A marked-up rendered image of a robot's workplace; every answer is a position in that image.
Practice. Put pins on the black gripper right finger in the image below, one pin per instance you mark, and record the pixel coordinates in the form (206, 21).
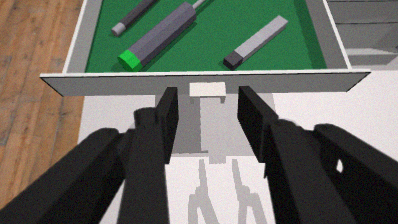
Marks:
(366, 190)

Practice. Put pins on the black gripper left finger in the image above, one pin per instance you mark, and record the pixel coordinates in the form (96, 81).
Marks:
(71, 192)

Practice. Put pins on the white rectangular bar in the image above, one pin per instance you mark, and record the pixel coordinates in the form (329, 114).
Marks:
(254, 43)

